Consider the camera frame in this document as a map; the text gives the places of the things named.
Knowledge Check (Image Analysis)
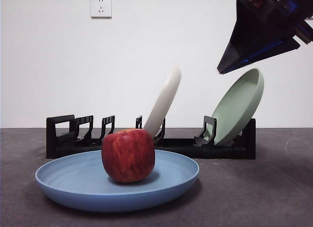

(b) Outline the blue round plate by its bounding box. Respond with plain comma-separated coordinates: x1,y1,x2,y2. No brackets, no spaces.
35,148,200,213

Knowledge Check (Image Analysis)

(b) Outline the white wall socket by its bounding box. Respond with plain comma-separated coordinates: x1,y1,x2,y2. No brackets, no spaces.
90,0,113,19

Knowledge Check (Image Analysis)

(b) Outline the green round plate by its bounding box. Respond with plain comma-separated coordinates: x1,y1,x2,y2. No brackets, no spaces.
210,68,265,147

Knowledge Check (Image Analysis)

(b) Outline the white round plate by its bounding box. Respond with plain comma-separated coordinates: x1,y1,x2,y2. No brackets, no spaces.
143,66,182,140

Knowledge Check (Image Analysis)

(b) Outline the black plastic plate rack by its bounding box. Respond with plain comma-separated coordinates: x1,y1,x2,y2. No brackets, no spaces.
45,114,257,160

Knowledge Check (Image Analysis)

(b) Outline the red apple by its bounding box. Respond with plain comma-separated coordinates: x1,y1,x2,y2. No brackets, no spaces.
101,128,156,184

